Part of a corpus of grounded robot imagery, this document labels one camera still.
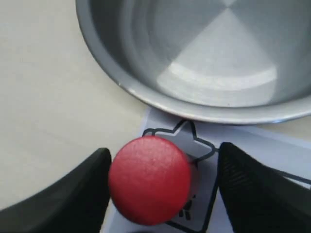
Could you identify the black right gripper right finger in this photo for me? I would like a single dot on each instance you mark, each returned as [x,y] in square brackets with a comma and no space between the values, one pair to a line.
[257,199]

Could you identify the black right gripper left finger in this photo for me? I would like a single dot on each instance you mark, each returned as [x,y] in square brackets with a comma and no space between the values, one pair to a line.
[76,203]

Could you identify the red cylinder game piece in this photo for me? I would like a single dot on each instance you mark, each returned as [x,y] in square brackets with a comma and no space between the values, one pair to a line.
[151,179]

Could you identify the paper game board sheet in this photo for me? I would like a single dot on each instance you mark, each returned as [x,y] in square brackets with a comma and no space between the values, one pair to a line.
[205,212]

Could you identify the stainless steel round bowl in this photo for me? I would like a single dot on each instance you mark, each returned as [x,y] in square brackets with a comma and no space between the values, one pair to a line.
[236,62]

